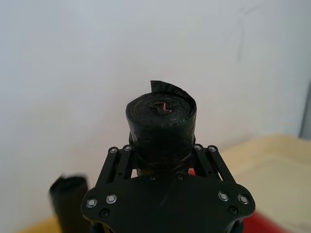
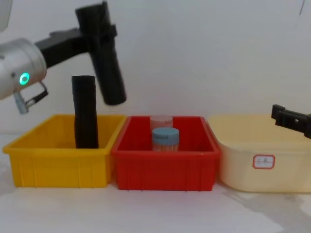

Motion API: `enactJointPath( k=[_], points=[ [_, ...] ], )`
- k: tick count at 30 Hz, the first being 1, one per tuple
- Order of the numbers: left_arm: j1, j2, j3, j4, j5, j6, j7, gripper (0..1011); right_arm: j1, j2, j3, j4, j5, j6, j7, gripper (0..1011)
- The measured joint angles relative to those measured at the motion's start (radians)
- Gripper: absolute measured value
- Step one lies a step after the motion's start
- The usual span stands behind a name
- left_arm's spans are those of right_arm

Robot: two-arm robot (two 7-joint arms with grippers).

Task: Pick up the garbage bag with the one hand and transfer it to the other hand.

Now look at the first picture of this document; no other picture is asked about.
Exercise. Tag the black plastic bag roll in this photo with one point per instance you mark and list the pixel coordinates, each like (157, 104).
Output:
(66, 201)
(162, 136)

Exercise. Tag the red plastic object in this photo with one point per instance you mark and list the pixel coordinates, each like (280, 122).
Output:
(274, 222)

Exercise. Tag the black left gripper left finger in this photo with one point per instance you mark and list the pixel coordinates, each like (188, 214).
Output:
(114, 167)

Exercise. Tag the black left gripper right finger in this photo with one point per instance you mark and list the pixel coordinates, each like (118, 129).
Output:
(211, 162)

